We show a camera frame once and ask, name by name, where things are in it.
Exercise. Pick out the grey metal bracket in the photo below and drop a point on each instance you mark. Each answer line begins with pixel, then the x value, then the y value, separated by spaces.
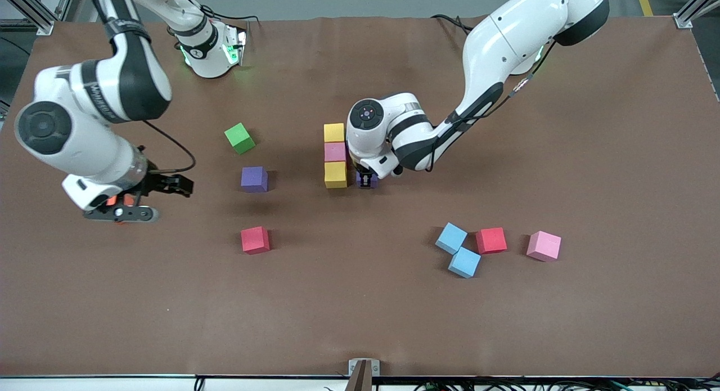
pixel 353 367

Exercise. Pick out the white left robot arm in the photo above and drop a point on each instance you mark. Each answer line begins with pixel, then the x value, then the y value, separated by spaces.
pixel 506 36

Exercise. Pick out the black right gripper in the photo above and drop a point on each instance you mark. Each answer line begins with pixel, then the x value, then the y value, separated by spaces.
pixel 159 182

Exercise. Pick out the light blue foam cube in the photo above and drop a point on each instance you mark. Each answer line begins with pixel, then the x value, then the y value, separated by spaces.
pixel 451 238
pixel 464 262

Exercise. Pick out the red foam cube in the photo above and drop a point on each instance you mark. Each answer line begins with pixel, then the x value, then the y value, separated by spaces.
pixel 255 240
pixel 491 241

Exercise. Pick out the green foam cube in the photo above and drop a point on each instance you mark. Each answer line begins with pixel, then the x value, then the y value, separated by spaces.
pixel 240 138

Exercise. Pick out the yellow foam cube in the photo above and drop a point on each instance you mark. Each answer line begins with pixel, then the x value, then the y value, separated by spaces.
pixel 334 133
pixel 336 174

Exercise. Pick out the orange foam cube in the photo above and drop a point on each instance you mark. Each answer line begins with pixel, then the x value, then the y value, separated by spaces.
pixel 130 200

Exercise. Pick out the pink foam cube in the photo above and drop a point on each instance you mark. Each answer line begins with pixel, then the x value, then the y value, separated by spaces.
pixel 335 152
pixel 544 246

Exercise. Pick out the aluminium frame profile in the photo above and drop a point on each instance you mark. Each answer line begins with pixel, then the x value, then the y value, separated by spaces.
pixel 31 8
pixel 694 5

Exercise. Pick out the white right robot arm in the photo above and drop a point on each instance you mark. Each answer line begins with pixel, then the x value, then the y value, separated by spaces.
pixel 107 154

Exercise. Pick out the brown table cover sheet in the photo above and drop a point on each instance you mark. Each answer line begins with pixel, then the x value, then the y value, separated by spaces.
pixel 360 312

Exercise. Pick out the white table edge rail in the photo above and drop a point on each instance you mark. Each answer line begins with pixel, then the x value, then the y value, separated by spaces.
pixel 112 384

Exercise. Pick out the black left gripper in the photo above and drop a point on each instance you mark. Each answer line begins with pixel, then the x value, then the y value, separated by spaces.
pixel 367 180

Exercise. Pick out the purple foam cube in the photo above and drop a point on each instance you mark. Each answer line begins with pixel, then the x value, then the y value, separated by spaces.
pixel 375 183
pixel 254 179

